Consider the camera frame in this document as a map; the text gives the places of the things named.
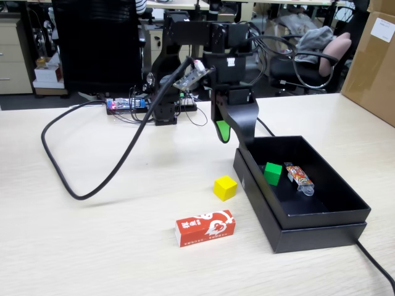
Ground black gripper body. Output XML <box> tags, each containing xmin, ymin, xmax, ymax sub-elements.
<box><xmin>203</xmin><ymin>52</ymin><xmax>252</xmax><ymax>107</ymax></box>

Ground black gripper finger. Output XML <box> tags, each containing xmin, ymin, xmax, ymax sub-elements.
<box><xmin>227</xmin><ymin>100</ymin><xmax>259</xmax><ymax>146</ymax></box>
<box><xmin>210</xmin><ymin>88</ymin><xmax>231</xmax><ymax>144</ymax></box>

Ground yellow wooden cube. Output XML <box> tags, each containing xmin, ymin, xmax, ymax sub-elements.
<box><xmin>214</xmin><ymin>175</ymin><xmax>238</xmax><ymax>202</ymax></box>

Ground green wooden cube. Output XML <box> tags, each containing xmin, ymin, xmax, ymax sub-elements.
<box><xmin>264</xmin><ymin>162</ymin><xmax>283</xmax><ymax>187</ymax></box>

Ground red and white carton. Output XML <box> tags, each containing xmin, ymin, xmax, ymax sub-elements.
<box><xmin>175</xmin><ymin>209</ymin><xmax>237</xmax><ymax>248</ymax></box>

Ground small brown cardboard box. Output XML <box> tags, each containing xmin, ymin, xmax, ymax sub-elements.
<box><xmin>257</xmin><ymin>20</ymin><xmax>297</xmax><ymax>76</ymax></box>

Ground black cardboard box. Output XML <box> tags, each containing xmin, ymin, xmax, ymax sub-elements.
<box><xmin>239</xmin><ymin>134</ymin><xmax>372</xmax><ymax>231</ymax></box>

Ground large brown cardboard box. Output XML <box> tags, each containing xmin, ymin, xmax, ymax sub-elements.
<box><xmin>341</xmin><ymin>10</ymin><xmax>395</xmax><ymax>127</ymax></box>

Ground black open box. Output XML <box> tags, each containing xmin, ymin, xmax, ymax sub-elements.
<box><xmin>233</xmin><ymin>147</ymin><xmax>368</xmax><ymax>254</ymax></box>

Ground flat white box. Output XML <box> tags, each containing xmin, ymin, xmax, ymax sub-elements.
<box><xmin>32</xmin><ymin>78</ymin><xmax>67</xmax><ymax>90</ymax></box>

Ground white cardboard box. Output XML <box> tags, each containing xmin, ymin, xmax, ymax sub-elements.
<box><xmin>33</xmin><ymin>63</ymin><xmax>62</xmax><ymax>83</ymax></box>

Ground black office chair with armrests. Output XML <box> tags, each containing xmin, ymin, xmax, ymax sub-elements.
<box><xmin>268</xmin><ymin>33</ymin><xmax>340</xmax><ymax>96</ymax></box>

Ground grey cloth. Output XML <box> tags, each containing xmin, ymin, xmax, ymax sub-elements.
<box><xmin>294</xmin><ymin>26</ymin><xmax>336</xmax><ymax>64</ymax></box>

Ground controller board with red LED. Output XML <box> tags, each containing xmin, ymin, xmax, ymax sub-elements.
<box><xmin>106</xmin><ymin>97</ymin><xmax>149</xmax><ymax>111</ymax></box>

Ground pink cushion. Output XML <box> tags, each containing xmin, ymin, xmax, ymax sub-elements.
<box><xmin>317</xmin><ymin>32</ymin><xmax>352</xmax><ymax>78</ymax></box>

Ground black mesh chair back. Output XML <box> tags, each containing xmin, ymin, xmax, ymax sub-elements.
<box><xmin>51</xmin><ymin>0</ymin><xmax>146</xmax><ymax>96</ymax></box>

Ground beige drawer cabinet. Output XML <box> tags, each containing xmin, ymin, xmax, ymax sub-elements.
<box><xmin>0</xmin><ymin>18</ymin><xmax>34</xmax><ymax>95</ymax></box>

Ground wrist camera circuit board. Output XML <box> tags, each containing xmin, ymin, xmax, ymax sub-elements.
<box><xmin>172</xmin><ymin>60</ymin><xmax>215</xmax><ymax>93</ymax></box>

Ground thin black servo cables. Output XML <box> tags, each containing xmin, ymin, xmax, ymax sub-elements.
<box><xmin>245</xmin><ymin>20</ymin><xmax>299</xmax><ymax>86</ymax></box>

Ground thick black camera cable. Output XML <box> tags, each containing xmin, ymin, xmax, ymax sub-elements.
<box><xmin>41</xmin><ymin>56</ymin><xmax>194</xmax><ymax>201</ymax></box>

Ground thin black table wires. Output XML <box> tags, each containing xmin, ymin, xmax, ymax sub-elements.
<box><xmin>128</xmin><ymin>85</ymin><xmax>209</xmax><ymax>127</ymax></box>

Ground long black power cable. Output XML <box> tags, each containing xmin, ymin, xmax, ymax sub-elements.
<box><xmin>256</xmin><ymin>117</ymin><xmax>395</xmax><ymax>289</ymax></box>

